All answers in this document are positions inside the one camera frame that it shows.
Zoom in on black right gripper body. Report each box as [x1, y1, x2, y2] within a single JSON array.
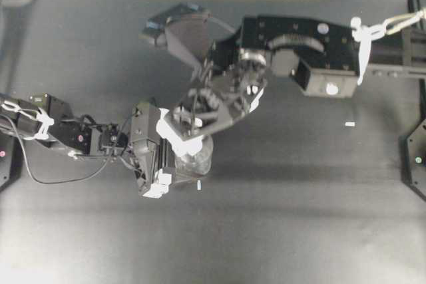
[[169, 40, 268, 141]]

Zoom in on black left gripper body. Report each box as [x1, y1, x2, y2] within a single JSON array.
[[128, 101, 175, 197]]

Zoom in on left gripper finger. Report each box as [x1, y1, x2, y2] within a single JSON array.
[[156, 108, 203, 156], [142, 167, 197, 198]]

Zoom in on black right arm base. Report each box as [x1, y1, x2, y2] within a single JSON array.
[[399, 118, 425, 203]]

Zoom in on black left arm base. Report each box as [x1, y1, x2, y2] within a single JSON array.
[[0, 133, 23, 192]]

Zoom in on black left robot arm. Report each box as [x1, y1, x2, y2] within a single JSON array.
[[1, 94, 211, 198]]

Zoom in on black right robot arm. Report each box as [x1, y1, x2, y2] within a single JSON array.
[[166, 15, 425, 141]]

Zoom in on white zip tie left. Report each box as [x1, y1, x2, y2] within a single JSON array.
[[1, 100, 55, 140]]

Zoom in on white zip tie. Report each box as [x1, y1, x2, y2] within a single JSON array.
[[350, 17, 375, 86], [1, 100, 55, 140]]

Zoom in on white zip tie right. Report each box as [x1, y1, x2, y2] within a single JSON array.
[[350, 17, 375, 86]]

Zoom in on thin black cable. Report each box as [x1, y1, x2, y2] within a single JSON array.
[[0, 110, 134, 185]]

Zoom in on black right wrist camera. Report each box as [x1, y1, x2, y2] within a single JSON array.
[[138, 3, 234, 75]]

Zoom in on braided white cable right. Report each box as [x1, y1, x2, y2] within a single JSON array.
[[365, 9, 426, 37]]

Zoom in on black frame rail right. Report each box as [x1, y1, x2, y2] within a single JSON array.
[[363, 0, 425, 80]]

